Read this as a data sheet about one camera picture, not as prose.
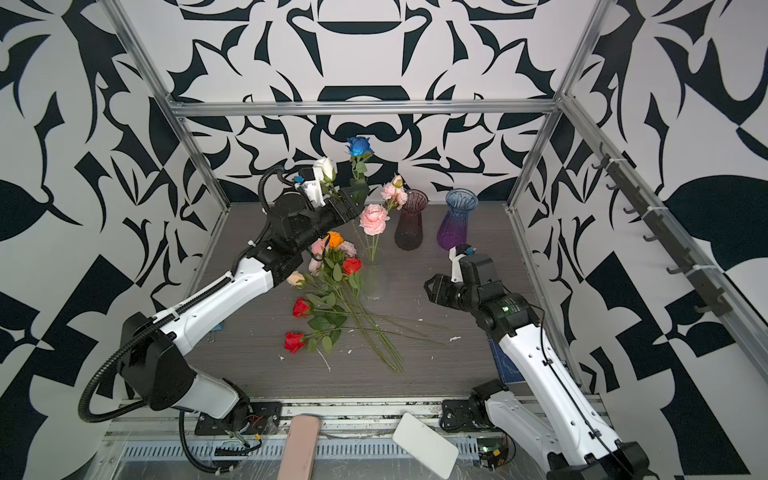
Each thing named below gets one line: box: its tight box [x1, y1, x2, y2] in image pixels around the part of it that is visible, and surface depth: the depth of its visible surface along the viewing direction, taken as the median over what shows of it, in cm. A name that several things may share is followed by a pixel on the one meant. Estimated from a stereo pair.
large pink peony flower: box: [359, 204, 391, 236], surface depth 74 cm
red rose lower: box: [284, 329, 342, 355], surface depth 87 cm
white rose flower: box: [313, 158, 341, 203], surface depth 69 cm
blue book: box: [487, 334, 525, 384], surface depth 83 cm
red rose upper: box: [342, 257, 362, 275], surface depth 98 cm
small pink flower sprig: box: [381, 174, 408, 211], surface depth 78 cm
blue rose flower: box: [345, 137, 375, 157], surface depth 74 cm
